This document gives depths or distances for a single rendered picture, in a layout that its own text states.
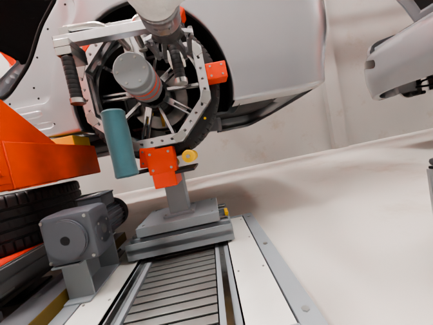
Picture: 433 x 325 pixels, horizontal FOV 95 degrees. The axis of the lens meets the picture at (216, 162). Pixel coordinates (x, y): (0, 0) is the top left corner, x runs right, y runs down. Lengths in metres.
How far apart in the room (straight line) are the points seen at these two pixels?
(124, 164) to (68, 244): 0.31
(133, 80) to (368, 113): 5.40
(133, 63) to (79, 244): 0.64
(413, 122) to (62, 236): 6.49
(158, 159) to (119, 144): 0.17
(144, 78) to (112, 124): 0.20
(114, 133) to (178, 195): 0.45
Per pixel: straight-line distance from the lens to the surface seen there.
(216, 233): 0.97
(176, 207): 1.08
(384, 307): 0.81
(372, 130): 5.81
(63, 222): 0.84
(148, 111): 1.04
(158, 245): 1.02
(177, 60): 0.72
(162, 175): 0.89
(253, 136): 4.51
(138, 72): 0.82
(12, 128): 1.00
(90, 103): 1.03
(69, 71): 0.82
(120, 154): 0.82
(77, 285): 0.99
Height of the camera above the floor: 0.51
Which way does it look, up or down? 4 degrees down
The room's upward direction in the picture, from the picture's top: 12 degrees counter-clockwise
